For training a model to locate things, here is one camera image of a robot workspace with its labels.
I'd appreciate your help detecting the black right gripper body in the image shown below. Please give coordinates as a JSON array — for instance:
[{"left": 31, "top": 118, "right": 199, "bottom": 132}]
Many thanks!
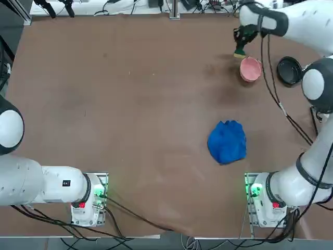
[{"left": 233, "top": 25, "right": 260, "bottom": 45}]

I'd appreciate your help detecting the green and yellow sponge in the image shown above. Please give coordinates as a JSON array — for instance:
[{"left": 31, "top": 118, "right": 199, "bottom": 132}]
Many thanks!
[{"left": 233, "top": 44, "right": 247, "bottom": 58}]

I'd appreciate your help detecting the pink bowl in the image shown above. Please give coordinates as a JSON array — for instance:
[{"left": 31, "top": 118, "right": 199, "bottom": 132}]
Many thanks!
[{"left": 239, "top": 57, "right": 262, "bottom": 83}]

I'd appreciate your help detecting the black electronic device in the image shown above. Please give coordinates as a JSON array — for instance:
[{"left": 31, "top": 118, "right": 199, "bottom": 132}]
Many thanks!
[{"left": 181, "top": 0, "right": 201, "bottom": 11}]

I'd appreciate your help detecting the blue cloth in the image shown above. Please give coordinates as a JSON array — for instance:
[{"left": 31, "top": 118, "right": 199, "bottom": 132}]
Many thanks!
[{"left": 207, "top": 120, "right": 247, "bottom": 166}]

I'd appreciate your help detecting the aluminium rail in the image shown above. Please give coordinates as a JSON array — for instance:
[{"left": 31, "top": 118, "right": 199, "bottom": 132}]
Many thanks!
[{"left": 0, "top": 0, "right": 32, "bottom": 26}]

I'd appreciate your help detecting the black pan with white handle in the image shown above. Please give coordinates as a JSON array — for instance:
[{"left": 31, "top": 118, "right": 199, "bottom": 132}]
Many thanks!
[{"left": 276, "top": 56, "right": 304, "bottom": 88}]

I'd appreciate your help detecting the aluminium post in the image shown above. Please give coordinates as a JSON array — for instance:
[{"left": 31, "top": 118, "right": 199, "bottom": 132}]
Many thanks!
[{"left": 169, "top": 0, "right": 181, "bottom": 19}]

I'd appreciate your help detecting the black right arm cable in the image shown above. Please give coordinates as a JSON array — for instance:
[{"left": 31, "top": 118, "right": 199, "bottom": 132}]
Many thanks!
[{"left": 257, "top": 12, "right": 314, "bottom": 146}]

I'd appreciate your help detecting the black right base cable bundle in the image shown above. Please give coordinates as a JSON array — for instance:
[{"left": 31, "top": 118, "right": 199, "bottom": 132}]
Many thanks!
[{"left": 239, "top": 203, "right": 333, "bottom": 244}]

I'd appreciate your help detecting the black left base cable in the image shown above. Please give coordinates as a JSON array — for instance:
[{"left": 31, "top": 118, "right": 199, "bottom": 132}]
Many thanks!
[{"left": 105, "top": 196, "right": 175, "bottom": 232}]

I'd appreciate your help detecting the white cable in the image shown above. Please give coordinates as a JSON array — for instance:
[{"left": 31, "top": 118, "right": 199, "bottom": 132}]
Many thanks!
[{"left": 181, "top": 233, "right": 201, "bottom": 250}]

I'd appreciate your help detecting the black left arm cable bundle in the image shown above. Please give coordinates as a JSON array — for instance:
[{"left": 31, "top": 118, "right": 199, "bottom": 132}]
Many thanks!
[{"left": 10, "top": 204, "right": 133, "bottom": 242}]

